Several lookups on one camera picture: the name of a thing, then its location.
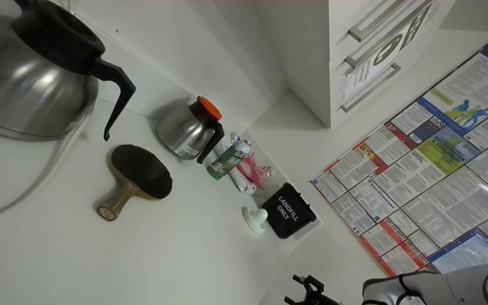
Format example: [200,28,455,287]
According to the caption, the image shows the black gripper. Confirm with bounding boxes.
[283,272,342,305]

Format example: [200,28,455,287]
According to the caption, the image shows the black landfill bin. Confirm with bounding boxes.
[259,181,318,240]

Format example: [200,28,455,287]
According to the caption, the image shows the light green bowl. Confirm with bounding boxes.
[240,204,271,233]

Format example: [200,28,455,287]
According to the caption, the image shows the white printed packet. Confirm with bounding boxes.
[228,167,267,196]

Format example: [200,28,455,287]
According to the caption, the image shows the pink packets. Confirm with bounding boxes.
[237,154,272,184]

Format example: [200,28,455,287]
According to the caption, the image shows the steel coffee pot orange lid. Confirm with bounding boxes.
[154,94,227,165]

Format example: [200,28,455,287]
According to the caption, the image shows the stay safe paper sign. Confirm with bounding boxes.
[342,0,435,104]

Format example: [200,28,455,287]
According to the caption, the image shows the large steel coffee pot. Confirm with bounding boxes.
[0,0,139,142]

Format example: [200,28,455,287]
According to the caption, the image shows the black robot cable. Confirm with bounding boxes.
[394,272,427,305]

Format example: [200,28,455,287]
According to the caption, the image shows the colourful wall poster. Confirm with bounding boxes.
[310,33,488,277]

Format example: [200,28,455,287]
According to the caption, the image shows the black paddle with wooden handle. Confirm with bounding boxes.
[95,142,174,223]

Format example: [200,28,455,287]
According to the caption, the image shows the silver bar cabinet handle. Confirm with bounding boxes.
[339,62,403,113]
[342,9,420,72]
[347,0,411,43]

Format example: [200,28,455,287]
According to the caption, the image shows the white wall cabinet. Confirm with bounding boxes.
[254,0,457,130]

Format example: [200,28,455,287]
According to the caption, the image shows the white cord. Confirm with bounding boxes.
[0,99,101,225]

